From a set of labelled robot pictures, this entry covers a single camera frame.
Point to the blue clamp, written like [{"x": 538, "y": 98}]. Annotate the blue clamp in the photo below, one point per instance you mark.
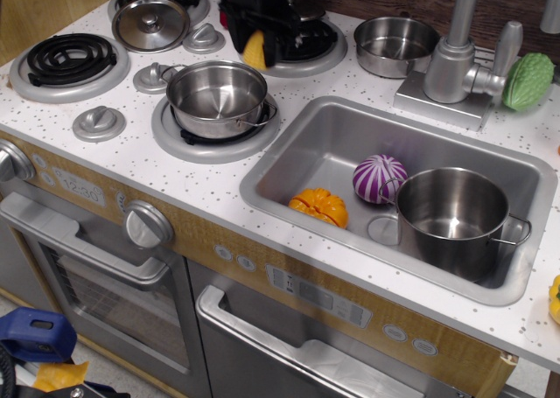
[{"x": 38, "y": 336}]

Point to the front right black burner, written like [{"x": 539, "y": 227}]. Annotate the front right black burner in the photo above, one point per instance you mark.
[{"x": 167, "y": 134}]

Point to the tall steel pot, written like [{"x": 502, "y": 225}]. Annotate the tall steel pot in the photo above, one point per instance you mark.
[{"x": 454, "y": 219}]

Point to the orange toy pumpkin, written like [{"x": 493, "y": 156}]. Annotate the orange toy pumpkin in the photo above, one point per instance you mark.
[{"x": 322, "y": 205}]

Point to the silver oven knob left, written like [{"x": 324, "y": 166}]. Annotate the silver oven knob left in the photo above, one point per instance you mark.
[{"x": 14, "y": 163}]

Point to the silver stove knob back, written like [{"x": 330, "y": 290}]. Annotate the silver stove knob back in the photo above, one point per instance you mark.
[{"x": 204, "y": 40}]

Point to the silver stove knob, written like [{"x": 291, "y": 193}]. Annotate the silver stove knob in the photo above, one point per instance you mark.
[
  {"x": 204, "y": 40},
  {"x": 99, "y": 124},
  {"x": 154, "y": 79}
]

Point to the yellow toy corn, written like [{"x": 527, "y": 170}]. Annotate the yellow toy corn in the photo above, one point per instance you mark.
[{"x": 253, "y": 54}]

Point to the green toy bitter gourd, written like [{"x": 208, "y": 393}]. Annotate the green toy bitter gourd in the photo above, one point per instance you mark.
[{"x": 528, "y": 81}]

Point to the shallow steel pan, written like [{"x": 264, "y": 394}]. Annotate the shallow steel pan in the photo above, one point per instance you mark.
[{"x": 394, "y": 47}]

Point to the silver toy faucet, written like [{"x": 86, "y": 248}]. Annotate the silver toy faucet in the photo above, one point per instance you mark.
[{"x": 455, "y": 88}]

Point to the red toy vegetable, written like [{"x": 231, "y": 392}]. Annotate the red toy vegetable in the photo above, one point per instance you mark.
[{"x": 223, "y": 20}]

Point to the silver stove knob front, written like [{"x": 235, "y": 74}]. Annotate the silver stove knob front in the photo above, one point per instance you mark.
[{"x": 99, "y": 124}]

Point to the grey sink basin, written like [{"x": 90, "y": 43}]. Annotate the grey sink basin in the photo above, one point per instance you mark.
[{"x": 331, "y": 136}]

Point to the silver oven knob right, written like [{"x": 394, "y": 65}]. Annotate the silver oven knob right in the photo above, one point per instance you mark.
[{"x": 145, "y": 226}]

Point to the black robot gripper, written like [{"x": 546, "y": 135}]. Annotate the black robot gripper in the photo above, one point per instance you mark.
[{"x": 275, "y": 17}]

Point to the yellow toy pepper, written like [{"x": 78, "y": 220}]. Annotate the yellow toy pepper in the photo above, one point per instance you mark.
[{"x": 554, "y": 300}]

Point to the yellow tape piece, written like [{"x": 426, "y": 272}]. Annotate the yellow tape piece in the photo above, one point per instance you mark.
[{"x": 55, "y": 376}]

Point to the back right black burner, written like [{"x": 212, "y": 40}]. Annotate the back right black burner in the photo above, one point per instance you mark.
[{"x": 316, "y": 47}]

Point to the steel pan on stove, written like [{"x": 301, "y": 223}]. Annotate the steel pan on stove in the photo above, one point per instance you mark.
[{"x": 219, "y": 99}]

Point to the steel pot lid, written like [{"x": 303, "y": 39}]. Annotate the steel pot lid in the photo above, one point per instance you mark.
[{"x": 151, "y": 25}]

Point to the oven door with window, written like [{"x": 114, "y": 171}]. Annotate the oven door with window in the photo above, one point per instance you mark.
[{"x": 135, "y": 305}]

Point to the silver oven knob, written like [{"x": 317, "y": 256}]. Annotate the silver oven knob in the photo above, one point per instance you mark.
[
  {"x": 145, "y": 226},
  {"x": 14, "y": 163}
]

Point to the purple striped toy ball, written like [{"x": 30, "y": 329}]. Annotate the purple striped toy ball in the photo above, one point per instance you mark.
[{"x": 378, "y": 177}]

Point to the front left black burner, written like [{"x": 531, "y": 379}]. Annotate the front left black burner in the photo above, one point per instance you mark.
[{"x": 69, "y": 68}]

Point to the dishwasher door with handle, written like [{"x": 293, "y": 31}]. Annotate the dishwasher door with handle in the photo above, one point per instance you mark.
[{"x": 256, "y": 347}]

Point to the silver stove knob middle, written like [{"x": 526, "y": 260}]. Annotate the silver stove knob middle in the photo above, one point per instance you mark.
[{"x": 154, "y": 79}]

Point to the small steel lid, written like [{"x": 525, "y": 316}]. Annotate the small steel lid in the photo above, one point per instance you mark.
[{"x": 307, "y": 10}]

